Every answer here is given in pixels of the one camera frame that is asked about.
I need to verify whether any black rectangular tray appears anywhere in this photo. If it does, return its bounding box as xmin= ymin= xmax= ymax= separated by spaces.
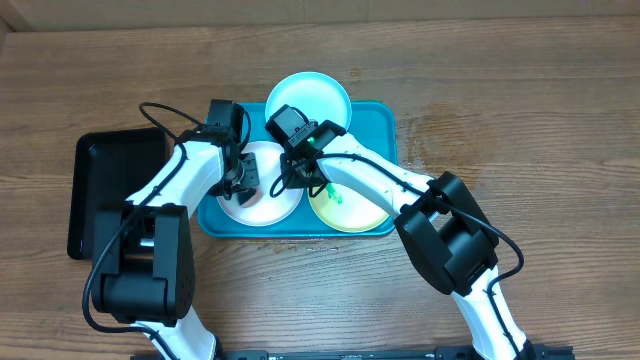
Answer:
xmin=67 ymin=128 xmax=168 ymax=260

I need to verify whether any pink and black sponge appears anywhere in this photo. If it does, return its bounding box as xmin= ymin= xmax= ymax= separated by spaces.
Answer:
xmin=236 ymin=187 xmax=257 ymax=207

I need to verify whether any light blue plate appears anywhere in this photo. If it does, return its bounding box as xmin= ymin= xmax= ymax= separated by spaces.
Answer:
xmin=265 ymin=71 xmax=352 ymax=129

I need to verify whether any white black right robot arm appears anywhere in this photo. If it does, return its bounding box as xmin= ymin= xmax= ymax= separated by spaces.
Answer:
xmin=265 ymin=105 xmax=535 ymax=359

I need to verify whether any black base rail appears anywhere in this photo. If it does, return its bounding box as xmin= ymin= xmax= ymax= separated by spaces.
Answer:
xmin=130 ymin=345 xmax=576 ymax=360

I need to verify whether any yellow green plate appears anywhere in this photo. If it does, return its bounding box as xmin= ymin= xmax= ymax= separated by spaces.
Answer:
xmin=308 ymin=183 xmax=389 ymax=233

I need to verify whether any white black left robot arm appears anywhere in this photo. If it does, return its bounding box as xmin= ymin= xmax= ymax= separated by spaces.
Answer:
xmin=82 ymin=99 xmax=259 ymax=359

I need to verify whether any teal plastic tray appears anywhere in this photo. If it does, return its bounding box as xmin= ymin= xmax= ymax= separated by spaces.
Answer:
xmin=197 ymin=101 xmax=398 ymax=239

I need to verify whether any white pink plate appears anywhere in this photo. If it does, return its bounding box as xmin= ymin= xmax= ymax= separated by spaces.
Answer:
xmin=217 ymin=141 xmax=303 ymax=226

